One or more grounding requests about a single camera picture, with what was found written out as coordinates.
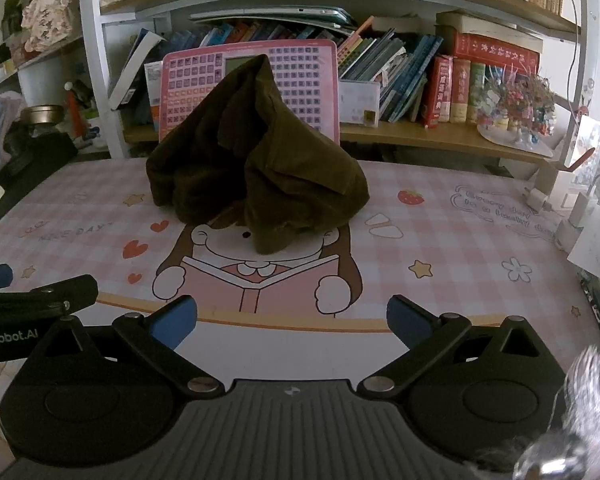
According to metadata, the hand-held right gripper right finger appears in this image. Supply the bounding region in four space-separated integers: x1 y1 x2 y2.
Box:
356 294 562 402

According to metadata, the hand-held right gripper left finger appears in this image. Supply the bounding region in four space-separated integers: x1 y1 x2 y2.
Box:
27 296 226 398

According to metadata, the dark olive garment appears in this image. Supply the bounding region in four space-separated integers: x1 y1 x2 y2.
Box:
146 53 371 256

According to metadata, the cartoon girl desk mat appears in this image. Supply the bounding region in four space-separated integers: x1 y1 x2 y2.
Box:
0 157 600 471

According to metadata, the black bag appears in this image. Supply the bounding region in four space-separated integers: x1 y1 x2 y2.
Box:
0 127 79 241

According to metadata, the white charger adapter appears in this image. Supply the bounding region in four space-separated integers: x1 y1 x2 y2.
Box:
554 195 590 252
524 187 549 212

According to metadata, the red stick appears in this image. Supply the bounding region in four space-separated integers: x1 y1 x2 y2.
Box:
65 81 84 137

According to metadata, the grey fluffy fur trim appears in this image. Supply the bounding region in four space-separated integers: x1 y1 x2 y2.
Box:
514 342 600 480

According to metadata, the white paper sheet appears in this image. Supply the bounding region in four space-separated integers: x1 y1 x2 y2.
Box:
566 205 600 287

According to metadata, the small white orange box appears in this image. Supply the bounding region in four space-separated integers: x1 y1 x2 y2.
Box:
144 60 166 128

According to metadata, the white labelled box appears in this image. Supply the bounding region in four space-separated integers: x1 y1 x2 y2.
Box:
338 80 382 127

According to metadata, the wide red upright book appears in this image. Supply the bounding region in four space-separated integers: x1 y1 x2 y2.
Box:
421 55 454 129

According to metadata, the open white leaning book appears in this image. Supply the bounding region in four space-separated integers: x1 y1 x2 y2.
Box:
108 28 167 111

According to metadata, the narrow red upright book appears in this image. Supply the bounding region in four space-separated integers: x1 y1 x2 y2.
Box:
449 57 473 124

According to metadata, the red pen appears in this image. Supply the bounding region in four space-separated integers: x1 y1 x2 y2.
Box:
566 149 599 174

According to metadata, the green upright book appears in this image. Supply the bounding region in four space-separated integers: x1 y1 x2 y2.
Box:
467 62 487 124

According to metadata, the colourful flower ornament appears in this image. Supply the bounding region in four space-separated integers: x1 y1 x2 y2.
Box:
476 66 559 159

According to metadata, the row of leaning books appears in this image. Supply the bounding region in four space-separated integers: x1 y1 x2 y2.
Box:
167 16 443 123

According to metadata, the pink learning tablet toy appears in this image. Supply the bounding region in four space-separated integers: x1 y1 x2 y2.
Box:
159 39 342 147

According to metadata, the floral cloth bundle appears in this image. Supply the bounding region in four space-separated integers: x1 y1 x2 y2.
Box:
21 0 79 54

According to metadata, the thick red lying book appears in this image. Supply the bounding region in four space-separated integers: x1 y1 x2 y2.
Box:
454 31 544 70

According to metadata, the cream lying book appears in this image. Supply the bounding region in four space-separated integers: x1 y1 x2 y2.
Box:
436 11 533 38

